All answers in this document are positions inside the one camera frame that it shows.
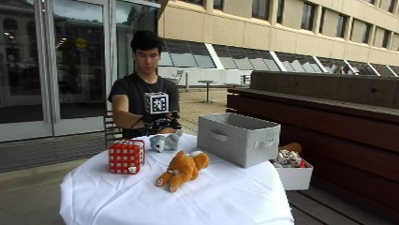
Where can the the person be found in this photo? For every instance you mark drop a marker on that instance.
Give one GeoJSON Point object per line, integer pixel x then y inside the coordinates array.
{"type": "Point", "coordinates": [137, 87]}

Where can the white marker cube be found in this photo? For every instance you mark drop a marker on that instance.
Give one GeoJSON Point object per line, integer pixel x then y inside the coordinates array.
{"type": "Point", "coordinates": [157, 102]}

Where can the patterned soft toy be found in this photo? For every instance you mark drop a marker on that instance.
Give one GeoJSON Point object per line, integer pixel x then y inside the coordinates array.
{"type": "Point", "coordinates": [290, 158]}

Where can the round pedestal table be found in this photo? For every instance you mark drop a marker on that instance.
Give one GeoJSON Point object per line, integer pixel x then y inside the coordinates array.
{"type": "Point", "coordinates": [207, 90]}

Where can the brown soft toy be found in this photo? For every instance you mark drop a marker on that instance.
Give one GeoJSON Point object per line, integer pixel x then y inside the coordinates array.
{"type": "Point", "coordinates": [292, 146]}

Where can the glass door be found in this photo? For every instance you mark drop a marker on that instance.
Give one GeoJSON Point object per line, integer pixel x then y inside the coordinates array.
{"type": "Point", "coordinates": [79, 68]}

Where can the dark wooden bench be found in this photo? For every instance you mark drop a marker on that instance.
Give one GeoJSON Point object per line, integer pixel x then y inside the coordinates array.
{"type": "Point", "coordinates": [333, 125]}

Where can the grey koala soft toy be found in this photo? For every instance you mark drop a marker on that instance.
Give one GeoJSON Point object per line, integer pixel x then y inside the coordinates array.
{"type": "Point", "coordinates": [164, 142]}

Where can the white open box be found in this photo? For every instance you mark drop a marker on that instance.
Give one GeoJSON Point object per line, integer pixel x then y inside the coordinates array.
{"type": "Point", "coordinates": [296, 178]}

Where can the metal outdoor chair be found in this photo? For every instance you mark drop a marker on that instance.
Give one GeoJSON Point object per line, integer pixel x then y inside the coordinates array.
{"type": "Point", "coordinates": [245, 79]}
{"type": "Point", "coordinates": [179, 77]}

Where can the slatted chair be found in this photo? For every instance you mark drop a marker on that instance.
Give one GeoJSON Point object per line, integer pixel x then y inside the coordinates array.
{"type": "Point", "coordinates": [112, 128]}

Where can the orange teddy bear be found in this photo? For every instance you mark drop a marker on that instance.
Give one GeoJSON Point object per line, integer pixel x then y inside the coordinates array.
{"type": "Point", "coordinates": [183, 170]}

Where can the grey fabric storage bin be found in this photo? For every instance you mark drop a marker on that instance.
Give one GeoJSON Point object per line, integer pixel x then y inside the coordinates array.
{"type": "Point", "coordinates": [237, 143]}

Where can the red white checkered box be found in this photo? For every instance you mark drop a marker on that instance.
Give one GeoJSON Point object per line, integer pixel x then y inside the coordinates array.
{"type": "Point", "coordinates": [125, 157]}

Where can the white tablecloth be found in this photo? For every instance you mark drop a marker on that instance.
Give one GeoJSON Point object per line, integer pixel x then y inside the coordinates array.
{"type": "Point", "coordinates": [208, 200]}

